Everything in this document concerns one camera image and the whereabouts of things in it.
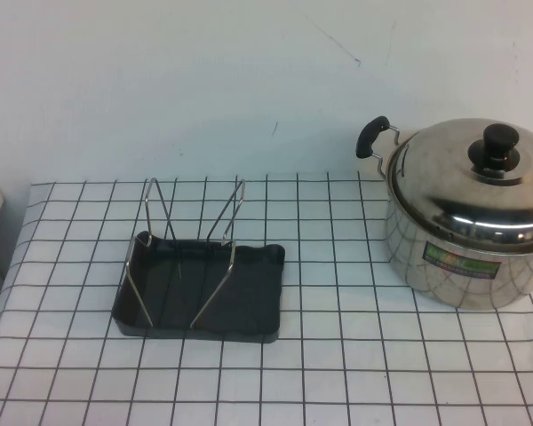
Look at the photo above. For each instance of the white black-grid tablecloth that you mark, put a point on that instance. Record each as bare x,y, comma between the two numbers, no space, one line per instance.
293,377

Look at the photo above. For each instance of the stainless steel lid black knob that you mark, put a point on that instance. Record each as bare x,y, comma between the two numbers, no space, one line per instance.
448,177

